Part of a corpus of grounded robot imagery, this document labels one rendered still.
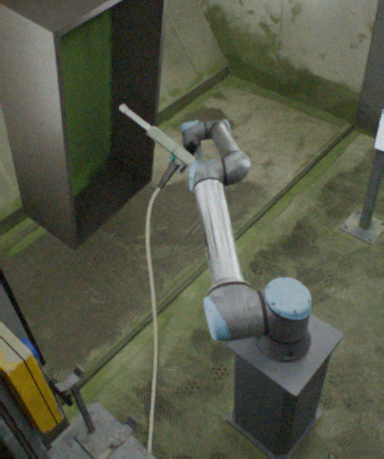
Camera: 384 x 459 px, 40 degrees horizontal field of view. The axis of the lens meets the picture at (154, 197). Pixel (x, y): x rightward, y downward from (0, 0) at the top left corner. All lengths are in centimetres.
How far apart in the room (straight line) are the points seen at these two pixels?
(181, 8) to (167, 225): 179
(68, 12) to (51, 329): 166
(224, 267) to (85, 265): 136
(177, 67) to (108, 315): 202
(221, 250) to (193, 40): 258
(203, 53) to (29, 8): 257
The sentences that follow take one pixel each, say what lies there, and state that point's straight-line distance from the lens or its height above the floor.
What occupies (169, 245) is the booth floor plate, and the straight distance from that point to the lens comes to 307.
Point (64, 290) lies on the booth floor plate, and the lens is 298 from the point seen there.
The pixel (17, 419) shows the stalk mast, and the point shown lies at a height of 137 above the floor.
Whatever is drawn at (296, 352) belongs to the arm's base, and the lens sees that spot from 193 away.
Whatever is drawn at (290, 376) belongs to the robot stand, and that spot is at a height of 64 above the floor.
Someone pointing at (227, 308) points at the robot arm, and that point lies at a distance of 176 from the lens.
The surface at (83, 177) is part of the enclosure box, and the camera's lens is 286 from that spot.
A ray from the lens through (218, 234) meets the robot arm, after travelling 191.
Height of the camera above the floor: 234
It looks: 43 degrees down
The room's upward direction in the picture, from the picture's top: 8 degrees counter-clockwise
